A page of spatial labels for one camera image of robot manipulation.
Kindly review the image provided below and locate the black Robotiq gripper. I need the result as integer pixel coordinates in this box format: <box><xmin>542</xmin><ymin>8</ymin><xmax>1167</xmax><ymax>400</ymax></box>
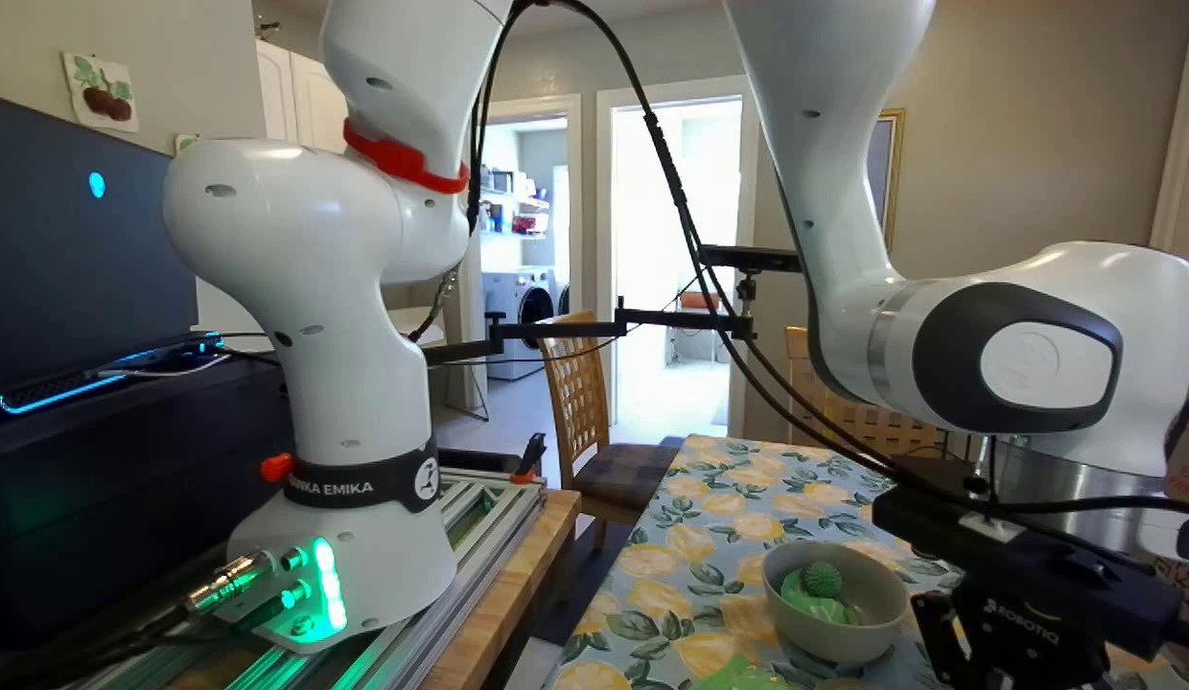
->
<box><xmin>910</xmin><ymin>578</ymin><xmax>1115</xmax><ymax>690</ymax></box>

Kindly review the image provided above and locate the green spiky ball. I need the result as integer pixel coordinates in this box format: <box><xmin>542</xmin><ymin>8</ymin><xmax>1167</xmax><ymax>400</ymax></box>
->
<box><xmin>799</xmin><ymin>561</ymin><xmax>851</xmax><ymax>602</ymax></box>

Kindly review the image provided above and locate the grey ceramic bowl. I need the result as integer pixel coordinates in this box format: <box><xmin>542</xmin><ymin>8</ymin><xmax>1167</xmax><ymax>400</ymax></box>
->
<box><xmin>759</xmin><ymin>537</ymin><xmax>912</xmax><ymax>670</ymax></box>

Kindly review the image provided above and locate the green plastic packet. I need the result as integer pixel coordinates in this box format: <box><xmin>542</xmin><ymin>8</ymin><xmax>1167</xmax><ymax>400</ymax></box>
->
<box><xmin>776</xmin><ymin>573</ymin><xmax>874</xmax><ymax>632</ymax></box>

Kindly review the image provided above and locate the green nut snack packet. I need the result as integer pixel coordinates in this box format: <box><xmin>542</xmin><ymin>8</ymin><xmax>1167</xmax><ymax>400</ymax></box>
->
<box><xmin>690</xmin><ymin>652</ymin><xmax>805</xmax><ymax>690</ymax></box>

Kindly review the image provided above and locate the lemon print tablecloth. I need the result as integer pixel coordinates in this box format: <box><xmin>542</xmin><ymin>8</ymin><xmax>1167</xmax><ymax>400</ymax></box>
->
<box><xmin>550</xmin><ymin>435</ymin><xmax>1189</xmax><ymax>690</ymax></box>

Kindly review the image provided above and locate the dark plaid seat cushion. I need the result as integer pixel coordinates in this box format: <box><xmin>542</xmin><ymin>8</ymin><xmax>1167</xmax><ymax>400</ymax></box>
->
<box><xmin>568</xmin><ymin>435</ymin><xmax>688</xmax><ymax>512</ymax></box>

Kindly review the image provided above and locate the wooden board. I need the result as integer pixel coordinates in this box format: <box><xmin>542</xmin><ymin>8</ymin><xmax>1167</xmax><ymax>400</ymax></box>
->
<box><xmin>418</xmin><ymin>489</ymin><xmax>587</xmax><ymax>690</ymax></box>

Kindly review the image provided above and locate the white panel door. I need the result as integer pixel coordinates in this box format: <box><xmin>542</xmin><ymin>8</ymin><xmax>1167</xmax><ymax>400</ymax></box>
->
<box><xmin>1147</xmin><ymin>8</ymin><xmax>1189</xmax><ymax>260</ymax></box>

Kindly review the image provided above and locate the red joint clip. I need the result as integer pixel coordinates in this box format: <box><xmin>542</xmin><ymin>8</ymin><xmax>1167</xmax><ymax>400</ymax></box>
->
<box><xmin>341</xmin><ymin>117</ymin><xmax>477</xmax><ymax>198</ymax></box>

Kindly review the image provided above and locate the black cabinet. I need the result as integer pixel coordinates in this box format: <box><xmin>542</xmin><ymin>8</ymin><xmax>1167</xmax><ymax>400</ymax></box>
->
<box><xmin>0</xmin><ymin>352</ymin><xmax>299</xmax><ymax>661</ymax></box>

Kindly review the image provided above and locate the blue lit device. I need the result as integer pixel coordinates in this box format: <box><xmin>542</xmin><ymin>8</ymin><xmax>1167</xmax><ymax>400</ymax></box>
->
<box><xmin>0</xmin><ymin>331</ymin><xmax>238</xmax><ymax>423</ymax></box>

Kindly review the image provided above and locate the black flat monitor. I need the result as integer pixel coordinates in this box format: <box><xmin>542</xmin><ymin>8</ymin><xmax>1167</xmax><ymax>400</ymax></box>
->
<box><xmin>0</xmin><ymin>87</ymin><xmax>203</xmax><ymax>425</ymax></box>

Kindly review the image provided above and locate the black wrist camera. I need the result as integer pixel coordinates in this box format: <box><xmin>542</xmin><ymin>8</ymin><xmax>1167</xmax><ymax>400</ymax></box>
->
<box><xmin>871</xmin><ymin>489</ymin><xmax>1189</xmax><ymax>650</ymax></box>

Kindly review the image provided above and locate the black stereo camera bar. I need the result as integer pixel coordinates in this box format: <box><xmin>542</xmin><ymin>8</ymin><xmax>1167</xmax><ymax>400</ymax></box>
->
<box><xmin>695</xmin><ymin>243</ymin><xmax>805</xmax><ymax>311</ymax></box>

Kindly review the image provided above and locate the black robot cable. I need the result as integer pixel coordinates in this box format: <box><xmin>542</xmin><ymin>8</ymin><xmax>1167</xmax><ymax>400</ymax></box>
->
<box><xmin>460</xmin><ymin>0</ymin><xmax>1189</xmax><ymax>529</ymax></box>

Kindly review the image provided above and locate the aluminium rail mounting base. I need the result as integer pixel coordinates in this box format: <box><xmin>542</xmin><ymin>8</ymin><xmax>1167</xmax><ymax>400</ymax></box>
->
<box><xmin>98</xmin><ymin>469</ymin><xmax>550</xmax><ymax>690</ymax></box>

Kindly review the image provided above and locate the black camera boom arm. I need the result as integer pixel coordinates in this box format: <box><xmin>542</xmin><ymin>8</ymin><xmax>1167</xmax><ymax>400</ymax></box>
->
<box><xmin>418</xmin><ymin>294</ymin><xmax>759</xmax><ymax>368</ymax></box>

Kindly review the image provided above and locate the white wall cabinet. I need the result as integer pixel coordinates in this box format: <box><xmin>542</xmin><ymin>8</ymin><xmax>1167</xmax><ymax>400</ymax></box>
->
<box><xmin>254</xmin><ymin>35</ymin><xmax>358</xmax><ymax>161</ymax></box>

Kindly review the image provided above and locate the cherry wall picture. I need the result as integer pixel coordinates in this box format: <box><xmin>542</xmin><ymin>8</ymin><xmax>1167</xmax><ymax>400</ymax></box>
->
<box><xmin>61</xmin><ymin>50</ymin><xmax>143</xmax><ymax>133</ymax></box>

